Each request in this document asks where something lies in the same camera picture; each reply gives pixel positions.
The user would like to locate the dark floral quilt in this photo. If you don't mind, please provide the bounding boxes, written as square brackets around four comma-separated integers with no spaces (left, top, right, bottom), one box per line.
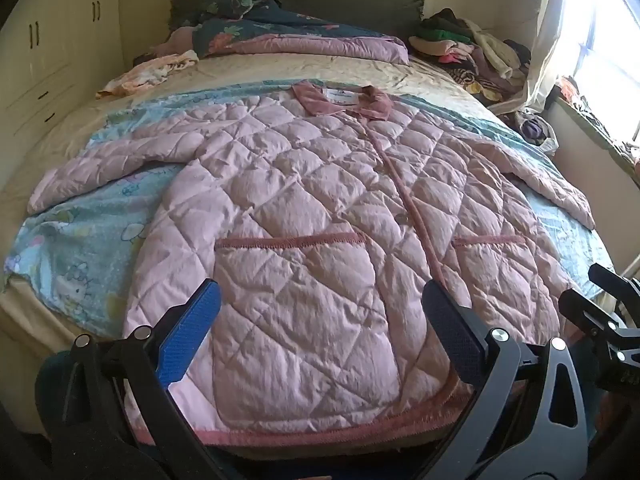
[167,0,410,65]

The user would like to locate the cream wardrobe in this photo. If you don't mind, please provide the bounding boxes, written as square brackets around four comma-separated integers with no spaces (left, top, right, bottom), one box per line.
[0,0,127,161]

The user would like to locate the window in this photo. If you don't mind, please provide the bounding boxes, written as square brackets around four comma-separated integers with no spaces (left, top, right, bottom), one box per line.
[565,0,640,142]

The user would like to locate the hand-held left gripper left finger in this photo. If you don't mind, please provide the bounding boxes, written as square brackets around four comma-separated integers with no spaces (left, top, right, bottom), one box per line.
[61,278,231,480]

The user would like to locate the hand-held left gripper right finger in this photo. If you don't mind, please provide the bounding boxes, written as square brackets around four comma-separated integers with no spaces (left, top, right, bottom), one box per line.
[421,280,591,480]

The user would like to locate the clothes on windowsill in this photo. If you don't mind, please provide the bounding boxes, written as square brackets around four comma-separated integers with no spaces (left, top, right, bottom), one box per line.
[556,75,640,167]

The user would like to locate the cream curtain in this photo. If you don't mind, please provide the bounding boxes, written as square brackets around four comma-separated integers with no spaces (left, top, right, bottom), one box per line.
[492,0,603,117]

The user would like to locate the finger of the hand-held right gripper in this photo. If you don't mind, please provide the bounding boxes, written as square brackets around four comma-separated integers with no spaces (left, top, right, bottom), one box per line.
[558,287,640,356]
[588,262,640,311]

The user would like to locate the peach floral cloth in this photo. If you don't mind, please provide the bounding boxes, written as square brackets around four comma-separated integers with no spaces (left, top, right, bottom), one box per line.
[96,50,200,100]

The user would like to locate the pile of mixed clothes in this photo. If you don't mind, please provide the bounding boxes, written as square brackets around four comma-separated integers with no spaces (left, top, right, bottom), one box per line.
[409,7,532,107]

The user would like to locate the pink cloth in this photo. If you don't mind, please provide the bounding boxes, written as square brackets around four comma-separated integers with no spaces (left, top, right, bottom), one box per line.
[149,26,197,57]

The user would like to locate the pink quilted jacket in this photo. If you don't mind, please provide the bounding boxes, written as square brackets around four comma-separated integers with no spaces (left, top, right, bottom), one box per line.
[27,82,596,436]

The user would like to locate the bed with beige sheet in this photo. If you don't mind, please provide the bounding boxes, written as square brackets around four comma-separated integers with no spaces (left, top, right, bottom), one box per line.
[0,50,618,441]

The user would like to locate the blue cartoon printed blanket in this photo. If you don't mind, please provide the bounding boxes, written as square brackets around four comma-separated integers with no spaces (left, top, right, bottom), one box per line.
[2,79,616,338]

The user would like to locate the grey headboard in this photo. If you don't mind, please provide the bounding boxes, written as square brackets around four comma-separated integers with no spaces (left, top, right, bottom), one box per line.
[169,0,427,32]

